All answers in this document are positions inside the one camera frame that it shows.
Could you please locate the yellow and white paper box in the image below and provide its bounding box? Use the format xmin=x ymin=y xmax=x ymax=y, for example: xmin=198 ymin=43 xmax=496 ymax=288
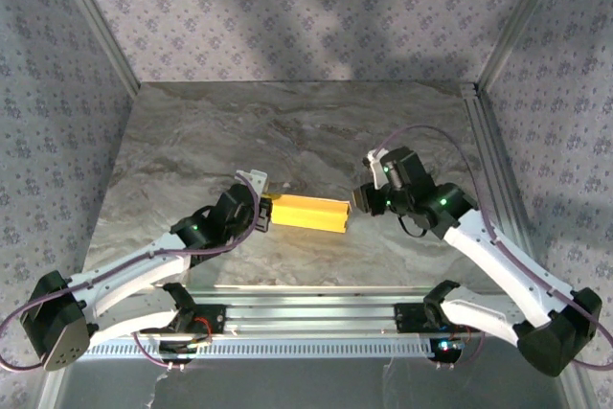
xmin=266 ymin=192 xmax=353 ymax=236

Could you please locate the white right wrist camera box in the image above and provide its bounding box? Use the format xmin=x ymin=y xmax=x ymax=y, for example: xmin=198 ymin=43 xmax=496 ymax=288
xmin=366 ymin=148 xmax=392 ymax=190

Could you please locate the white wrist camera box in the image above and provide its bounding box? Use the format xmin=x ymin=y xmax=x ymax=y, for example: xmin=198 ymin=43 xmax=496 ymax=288
xmin=236 ymin=169 xmax=269 ymax=199
xmin=366 ymin=148 xmax=392 ymax=190

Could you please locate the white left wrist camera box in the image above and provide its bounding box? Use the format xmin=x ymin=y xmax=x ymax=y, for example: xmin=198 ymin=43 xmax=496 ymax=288
xmin=236 ymin=169 xmax=269 ymax=199

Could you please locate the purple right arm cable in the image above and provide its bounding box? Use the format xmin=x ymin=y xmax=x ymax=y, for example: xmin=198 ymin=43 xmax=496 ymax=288
xmin=375 ymin=125 xmax=613 ymax=373

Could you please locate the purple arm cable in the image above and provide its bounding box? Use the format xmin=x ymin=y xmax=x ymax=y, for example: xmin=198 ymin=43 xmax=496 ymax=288
xmin=375 ymin=125 xmax=613 ymax=373
xmin=0 ymin=171 xmax=260 ymax=373

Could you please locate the aluminium side rail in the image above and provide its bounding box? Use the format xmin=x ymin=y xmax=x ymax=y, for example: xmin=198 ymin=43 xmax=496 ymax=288
xmin=459 ymin=82 xmax=545 ymax=295

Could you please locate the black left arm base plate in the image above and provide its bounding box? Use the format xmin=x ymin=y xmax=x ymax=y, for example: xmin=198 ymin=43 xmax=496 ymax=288
xmin=157 ymin=304 xmax=227 ymax=336

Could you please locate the aluminium mounting rail beam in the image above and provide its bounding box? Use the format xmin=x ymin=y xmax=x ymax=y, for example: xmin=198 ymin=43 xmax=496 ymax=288
xmin=53 ymin=282 xmax=574 ymax=338

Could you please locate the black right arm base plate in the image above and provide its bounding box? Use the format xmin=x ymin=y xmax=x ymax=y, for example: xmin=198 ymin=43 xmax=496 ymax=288
xmin=395 ymin=303 xmax=483 ymax=335

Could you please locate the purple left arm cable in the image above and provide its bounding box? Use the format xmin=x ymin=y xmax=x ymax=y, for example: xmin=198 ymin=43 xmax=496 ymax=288
xmin=0 ymin=171 xmax=260 ymax=373

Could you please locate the white slotted cable duct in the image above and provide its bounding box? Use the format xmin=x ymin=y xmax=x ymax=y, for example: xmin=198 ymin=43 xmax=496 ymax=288
xmin=69 ymin=337 xmax=435 ymax=360

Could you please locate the aluminium frame post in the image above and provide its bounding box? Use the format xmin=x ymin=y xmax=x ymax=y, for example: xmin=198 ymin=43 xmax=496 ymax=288
xmin=476 ymin=0 xmax=574 ymax=92
xmin=47 ymin=0 xmax=143 ymax=94

